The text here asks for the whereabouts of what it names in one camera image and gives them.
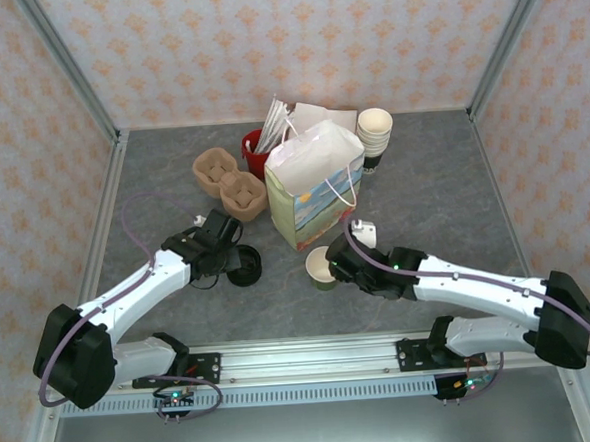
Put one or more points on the green paper cup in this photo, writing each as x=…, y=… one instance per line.
x=318, y=267

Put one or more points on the black plastic cup lid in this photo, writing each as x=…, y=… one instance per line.
x=251, y=263

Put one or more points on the printed white paper bag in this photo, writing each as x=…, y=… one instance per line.
x=316, y=154

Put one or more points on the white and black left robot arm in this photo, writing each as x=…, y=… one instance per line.
x=129, y=291

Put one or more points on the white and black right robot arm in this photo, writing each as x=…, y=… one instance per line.
x=479, y=285

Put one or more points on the red cup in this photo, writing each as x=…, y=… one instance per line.
x=253, y=158

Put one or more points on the black printed paper cup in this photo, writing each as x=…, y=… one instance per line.
x=374, y=165

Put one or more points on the cream paper cup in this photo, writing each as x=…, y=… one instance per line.
x=375, y=144
x=375, y=151

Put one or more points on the white paper wrapped straw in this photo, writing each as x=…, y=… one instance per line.
x=275, y=124
x=282, y=129
x=268, y=120

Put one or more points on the stack of paper cups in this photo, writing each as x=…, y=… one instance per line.
x=375, y=121

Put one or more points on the white napkin stack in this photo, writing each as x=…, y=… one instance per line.
x=313, y=114

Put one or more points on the right control board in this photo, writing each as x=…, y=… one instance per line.
x=463, y=385

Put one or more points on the control board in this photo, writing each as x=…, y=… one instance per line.
x=175, y=399
x=463, y=385

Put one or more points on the left control board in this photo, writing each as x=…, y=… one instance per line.
x=175, y=399

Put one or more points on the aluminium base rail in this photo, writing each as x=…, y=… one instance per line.
x=308, y=358

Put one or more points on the black right mount plate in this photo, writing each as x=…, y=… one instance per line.
x=413, y=356

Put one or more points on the black mount plate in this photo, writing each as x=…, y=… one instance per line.
x=209, y=369
x=413, y=356

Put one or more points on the black left mount plate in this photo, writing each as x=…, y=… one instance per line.
x=209, y=369

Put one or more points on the aluminium frame post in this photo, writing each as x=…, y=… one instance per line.
x=509, y=37
x=67, y=64

